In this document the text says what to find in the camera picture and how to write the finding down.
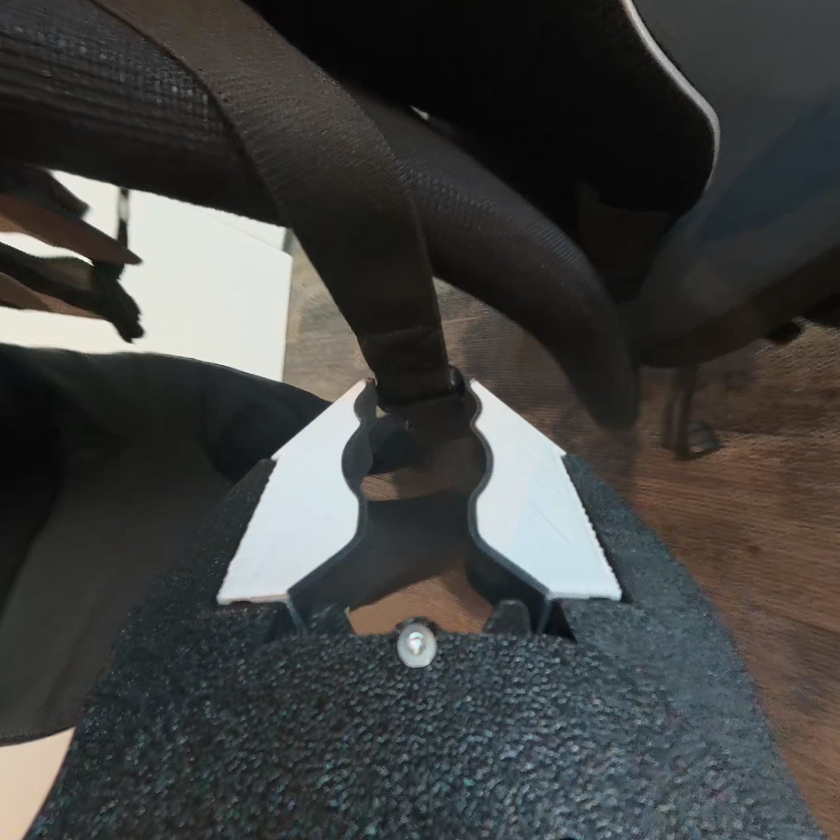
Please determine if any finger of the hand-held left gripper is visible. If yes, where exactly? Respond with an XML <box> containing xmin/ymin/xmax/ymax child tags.
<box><xmin>0</xmin><ymin>192</ymin><xmax>144</xmax><ymax>266</ymax></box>
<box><xmin>0</xmin><ymin>244</ymin><xmax>145</xmax><ymax>343</ymax></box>

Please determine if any black office chair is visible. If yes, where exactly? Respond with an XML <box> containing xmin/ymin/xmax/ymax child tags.
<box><xmin>0</xmin><ymin>0</ymin><xmax>840</xmax><ymax>460</ymax></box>

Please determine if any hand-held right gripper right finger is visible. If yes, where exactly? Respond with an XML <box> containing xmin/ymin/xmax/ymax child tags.
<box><xmin>465</xmin><ymin>379</ymin><xmax>623</xmax><ymax>634</ymax></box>

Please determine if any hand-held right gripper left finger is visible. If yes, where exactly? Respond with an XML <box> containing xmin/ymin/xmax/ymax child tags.
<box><xmin>218</xmin><ymin>379</ymin><xmax>378</xmax><ymax>634</ymax></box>

